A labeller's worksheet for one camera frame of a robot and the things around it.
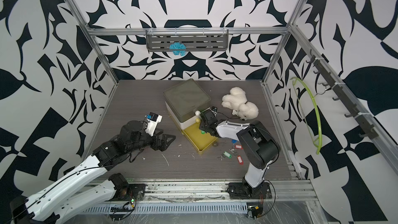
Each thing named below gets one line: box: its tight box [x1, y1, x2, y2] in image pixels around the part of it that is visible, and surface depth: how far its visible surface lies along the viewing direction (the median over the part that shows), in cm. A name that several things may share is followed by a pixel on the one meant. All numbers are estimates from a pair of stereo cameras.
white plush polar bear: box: [221, 87, 260, 121], surface depth 100 cm
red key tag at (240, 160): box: [237, 155, 245, 165], surface depth 85 cm
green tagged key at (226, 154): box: [221, 150, 233, 159], surface depth 87 cm
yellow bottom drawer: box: [180, 121, 219, 154], surface depth 90 cm
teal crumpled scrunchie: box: [168, 41, 188, 56], surface depth 93 cm
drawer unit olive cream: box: [162, 78, 218, 146], surface depth 87 cm
